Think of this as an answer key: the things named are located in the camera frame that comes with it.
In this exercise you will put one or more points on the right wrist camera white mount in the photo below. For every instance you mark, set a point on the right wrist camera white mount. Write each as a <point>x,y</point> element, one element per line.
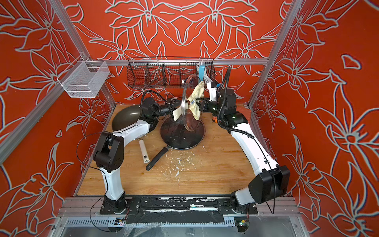
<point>213,90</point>

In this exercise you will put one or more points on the glass lid white handle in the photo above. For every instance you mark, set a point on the glass lid white handle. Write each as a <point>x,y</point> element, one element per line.
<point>183,112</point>

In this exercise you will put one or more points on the yellow cleaning cloth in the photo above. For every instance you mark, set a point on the yellow cleaning cloth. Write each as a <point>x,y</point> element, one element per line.
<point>197,93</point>

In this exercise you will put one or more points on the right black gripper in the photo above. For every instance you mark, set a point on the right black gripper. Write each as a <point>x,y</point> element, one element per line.
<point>204,107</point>

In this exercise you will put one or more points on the pan with white handle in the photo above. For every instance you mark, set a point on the pan with white handle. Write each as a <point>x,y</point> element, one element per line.
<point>128,124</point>

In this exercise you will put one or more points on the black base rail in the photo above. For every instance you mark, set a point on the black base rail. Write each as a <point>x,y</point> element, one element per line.
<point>177,209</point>

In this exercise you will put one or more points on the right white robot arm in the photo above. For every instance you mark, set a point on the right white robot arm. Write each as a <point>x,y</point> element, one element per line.
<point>271,180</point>

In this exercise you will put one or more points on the clear plastic bin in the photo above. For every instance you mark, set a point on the clear plastic bin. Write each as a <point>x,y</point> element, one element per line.
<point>85,79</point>

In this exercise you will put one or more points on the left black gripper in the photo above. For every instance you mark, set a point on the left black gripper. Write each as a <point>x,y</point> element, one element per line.
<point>171,106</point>

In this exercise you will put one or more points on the black frying pan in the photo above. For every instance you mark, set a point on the black frying pan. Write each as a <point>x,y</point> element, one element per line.
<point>157,158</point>

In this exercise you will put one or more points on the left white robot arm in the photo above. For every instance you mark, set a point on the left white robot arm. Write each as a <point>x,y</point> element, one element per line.
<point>109,156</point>

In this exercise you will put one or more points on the light blue bottle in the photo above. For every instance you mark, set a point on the light blue bottle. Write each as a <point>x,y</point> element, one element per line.
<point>201,71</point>

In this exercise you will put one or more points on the orange tool case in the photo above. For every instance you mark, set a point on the orange tool case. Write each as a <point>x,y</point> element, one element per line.
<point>214,117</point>

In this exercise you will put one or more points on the black wire basket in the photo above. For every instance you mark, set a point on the black wire basket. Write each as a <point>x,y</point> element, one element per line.
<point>169,72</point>

